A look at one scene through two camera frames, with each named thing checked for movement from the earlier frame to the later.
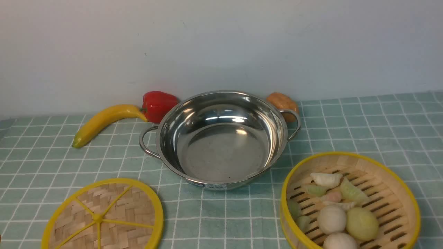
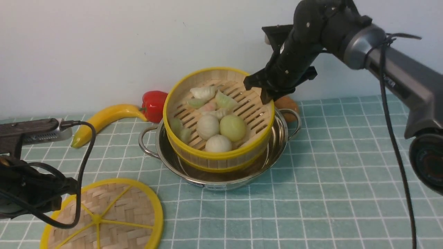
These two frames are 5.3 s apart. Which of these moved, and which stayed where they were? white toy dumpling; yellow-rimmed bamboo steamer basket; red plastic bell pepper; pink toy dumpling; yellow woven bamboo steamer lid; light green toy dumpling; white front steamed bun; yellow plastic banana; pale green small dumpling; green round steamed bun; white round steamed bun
Moved: pale green small dumpling; white front steamed bun; white toy dumpling; white round steamed bun; yellow-rimmed bamboo steamer basket; light green toy dumpling; green round steamed bun; pink toy dumpling
Stayed: yellow plastic banana; yellow woven bamboo steamer lid; red plastic bell pepper
